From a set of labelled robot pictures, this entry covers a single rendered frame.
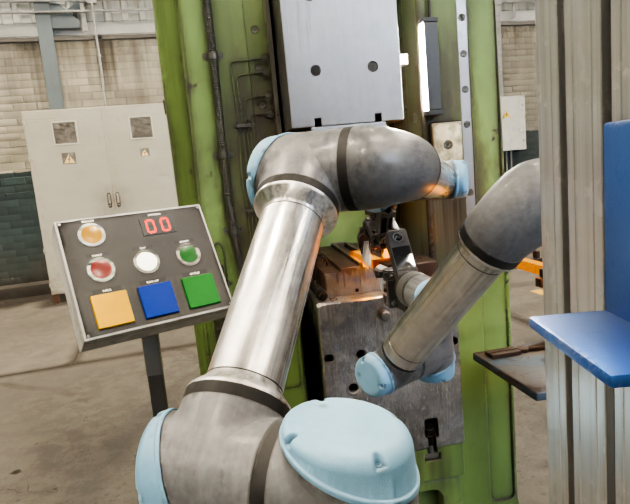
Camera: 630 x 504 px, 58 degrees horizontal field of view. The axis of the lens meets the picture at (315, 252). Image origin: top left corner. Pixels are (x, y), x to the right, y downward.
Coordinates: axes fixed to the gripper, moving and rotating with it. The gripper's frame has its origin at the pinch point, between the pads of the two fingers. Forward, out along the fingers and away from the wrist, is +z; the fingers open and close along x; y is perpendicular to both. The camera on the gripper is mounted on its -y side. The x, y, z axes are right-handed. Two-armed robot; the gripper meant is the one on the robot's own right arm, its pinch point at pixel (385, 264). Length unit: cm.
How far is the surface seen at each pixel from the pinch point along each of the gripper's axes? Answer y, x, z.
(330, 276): 4.2, -10.6, 17.2
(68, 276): -8, -70, -6
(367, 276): 5.6, -0.5, 17.2
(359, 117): -36.5, 1.2, 16.4
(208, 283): -0.8, -41.9, 2.4
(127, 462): 98, -95, 127
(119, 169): -51, -149, 528
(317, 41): -56, -8, 16
